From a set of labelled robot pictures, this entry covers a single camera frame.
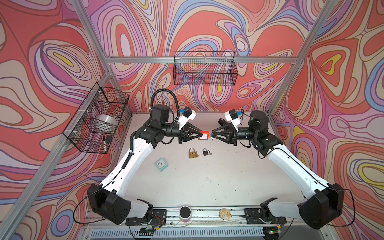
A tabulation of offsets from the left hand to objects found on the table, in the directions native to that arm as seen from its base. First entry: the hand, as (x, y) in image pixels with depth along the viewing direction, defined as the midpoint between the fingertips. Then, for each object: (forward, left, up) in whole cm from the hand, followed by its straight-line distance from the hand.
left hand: (200, 133), depth 64 cm
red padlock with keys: (-1, -2, -1) cm, 2 cm away
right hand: (0, -6, -3) cm, 7 cm away
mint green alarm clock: (+1, +23, -33) cm, 40 cm away
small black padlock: (+9, -5, -34) cm, 35 cm away
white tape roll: (+7, +45, -1) cm, 46 cm away
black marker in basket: (0, +46, -10) cm, 47 cm away
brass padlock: (+9, +4, -34) cm, 35 cm away
